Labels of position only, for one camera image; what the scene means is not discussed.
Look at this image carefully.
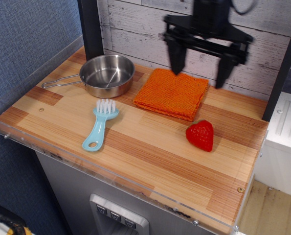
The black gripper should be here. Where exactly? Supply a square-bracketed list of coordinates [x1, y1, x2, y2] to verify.
[164, 0, 253, 89]

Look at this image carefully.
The red toy strawberry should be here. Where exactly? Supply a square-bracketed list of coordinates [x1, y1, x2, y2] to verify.
[185, 119, 214, 152]

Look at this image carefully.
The stainless steel pot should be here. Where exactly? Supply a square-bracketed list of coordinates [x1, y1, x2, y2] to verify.
[42, 55, 135, 98]

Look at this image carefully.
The orange folded cloth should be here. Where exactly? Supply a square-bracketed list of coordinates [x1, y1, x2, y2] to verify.
[133, 69, 208, 121]

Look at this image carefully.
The light blue scrub brush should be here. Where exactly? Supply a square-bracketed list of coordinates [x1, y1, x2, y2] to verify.
[82, 98, 119, 152]

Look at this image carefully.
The white ridged side unit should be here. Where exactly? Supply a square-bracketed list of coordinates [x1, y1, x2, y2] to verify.
[254, 92, 291, 195]

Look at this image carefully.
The grey toy fridge cabinet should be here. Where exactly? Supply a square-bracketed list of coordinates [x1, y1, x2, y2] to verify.
[35, 150, 224, 235]

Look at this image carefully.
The silver dispenser button panel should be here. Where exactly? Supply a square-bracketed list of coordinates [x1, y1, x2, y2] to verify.
[90, 193, 150, 235]

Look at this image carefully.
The yellow black object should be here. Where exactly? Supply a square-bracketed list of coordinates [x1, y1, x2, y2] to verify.
[0, 205, 33, 235]

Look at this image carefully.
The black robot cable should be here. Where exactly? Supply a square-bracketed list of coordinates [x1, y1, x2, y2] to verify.
[229, 0, 257, 15]

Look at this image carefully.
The black right frame post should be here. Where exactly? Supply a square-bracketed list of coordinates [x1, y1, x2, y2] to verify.
[262, 39, 291, 121]

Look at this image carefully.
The black frame post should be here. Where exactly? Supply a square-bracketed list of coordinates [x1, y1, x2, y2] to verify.
[77, 0, 104, 61]
[262, 39, 291, 121]

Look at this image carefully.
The black left frame post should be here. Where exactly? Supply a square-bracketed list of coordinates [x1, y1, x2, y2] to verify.
[77, 0, 104, 61]

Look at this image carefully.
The clear acrylic guard rail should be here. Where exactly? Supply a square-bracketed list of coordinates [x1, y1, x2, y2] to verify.
[0, 31, 269, 235]

